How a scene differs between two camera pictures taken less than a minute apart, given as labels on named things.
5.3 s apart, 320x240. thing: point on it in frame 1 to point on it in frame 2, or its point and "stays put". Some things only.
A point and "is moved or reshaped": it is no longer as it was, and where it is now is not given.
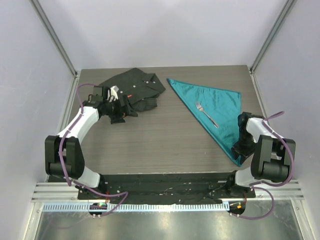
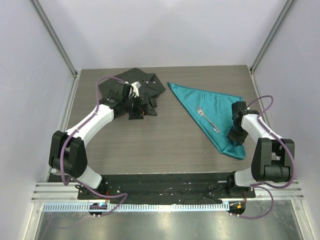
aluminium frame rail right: [286, 9] stays put
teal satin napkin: [223, 106] is moved or reshaped
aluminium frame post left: [52, 33] stays put
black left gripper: [117, 118] to [137, 114]
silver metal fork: [201, 109] to [200, 112]
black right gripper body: [246, 146] to [237, 134]
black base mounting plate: [169, 189] stays put
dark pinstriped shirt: [139, 90] stays put
